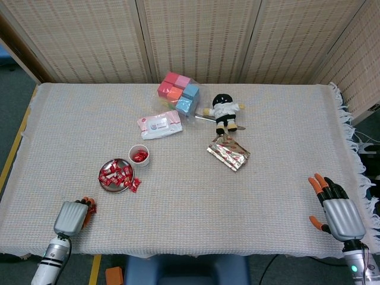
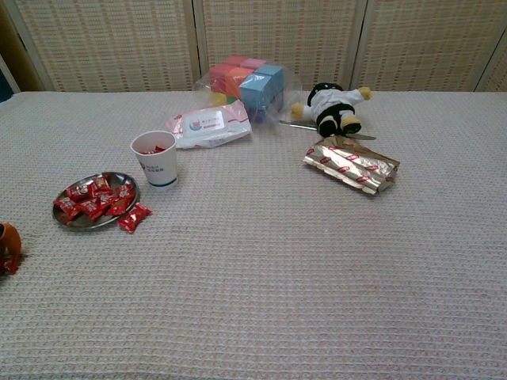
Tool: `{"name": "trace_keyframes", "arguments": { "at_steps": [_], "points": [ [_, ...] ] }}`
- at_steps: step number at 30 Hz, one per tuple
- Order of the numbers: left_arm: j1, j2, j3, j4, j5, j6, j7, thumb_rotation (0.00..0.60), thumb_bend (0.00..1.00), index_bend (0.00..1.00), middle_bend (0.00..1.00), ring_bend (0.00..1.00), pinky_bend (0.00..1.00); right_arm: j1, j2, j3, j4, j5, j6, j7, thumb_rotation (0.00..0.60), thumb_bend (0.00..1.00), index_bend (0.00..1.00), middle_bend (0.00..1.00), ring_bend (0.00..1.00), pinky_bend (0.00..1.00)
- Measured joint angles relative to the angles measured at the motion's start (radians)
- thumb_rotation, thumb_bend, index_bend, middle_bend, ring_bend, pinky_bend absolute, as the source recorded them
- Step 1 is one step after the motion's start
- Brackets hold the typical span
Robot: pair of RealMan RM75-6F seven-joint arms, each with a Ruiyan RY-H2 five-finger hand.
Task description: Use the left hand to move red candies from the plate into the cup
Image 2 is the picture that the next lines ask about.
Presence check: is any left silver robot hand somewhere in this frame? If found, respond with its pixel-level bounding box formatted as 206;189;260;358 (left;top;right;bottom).
0;221;23;260

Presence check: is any round metal plate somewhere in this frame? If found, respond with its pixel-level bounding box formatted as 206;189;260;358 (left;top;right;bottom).
51;171;142;231

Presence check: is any white paper cup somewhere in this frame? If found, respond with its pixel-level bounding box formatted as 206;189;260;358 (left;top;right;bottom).
129;130;178;191

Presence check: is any brown wooden board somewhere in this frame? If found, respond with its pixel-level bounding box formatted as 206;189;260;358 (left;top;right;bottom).
0;6;43;94

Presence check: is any woven folding screen panel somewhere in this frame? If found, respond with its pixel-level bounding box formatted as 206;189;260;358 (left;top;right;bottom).
0;0;199;93
475;39;507;93
350;0;507;93
193;0;368;92

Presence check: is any white pink wet wipes pack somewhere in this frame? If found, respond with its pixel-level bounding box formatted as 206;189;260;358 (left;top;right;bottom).
165;99;253;150

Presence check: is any beige woven tablecloth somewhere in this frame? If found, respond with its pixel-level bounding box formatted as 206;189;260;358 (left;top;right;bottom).
0;89;507;380

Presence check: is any orange cube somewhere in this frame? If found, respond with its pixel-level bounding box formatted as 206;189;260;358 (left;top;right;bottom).
227;66;254;98

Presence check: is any purple cube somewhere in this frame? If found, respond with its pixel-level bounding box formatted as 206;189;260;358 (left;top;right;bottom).
247;94;284;124

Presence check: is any light blue cube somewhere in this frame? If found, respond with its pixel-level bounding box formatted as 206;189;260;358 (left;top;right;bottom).
239;74;274;110
255;64;284;96

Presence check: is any silver table knife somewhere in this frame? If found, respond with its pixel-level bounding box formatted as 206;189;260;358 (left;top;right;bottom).
279;120;377;142

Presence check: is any clear plastic bag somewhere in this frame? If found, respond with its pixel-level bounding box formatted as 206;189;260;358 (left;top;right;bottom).
193;62;305;130

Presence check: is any gold foil snack pack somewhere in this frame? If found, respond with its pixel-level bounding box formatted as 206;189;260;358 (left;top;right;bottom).
303;136;401;197

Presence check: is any black white plush doll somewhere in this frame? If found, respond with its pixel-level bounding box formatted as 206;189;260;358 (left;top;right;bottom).
291;82;374;138

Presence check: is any pale wooden frame bar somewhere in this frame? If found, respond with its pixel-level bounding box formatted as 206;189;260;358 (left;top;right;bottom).
0;53;21;96

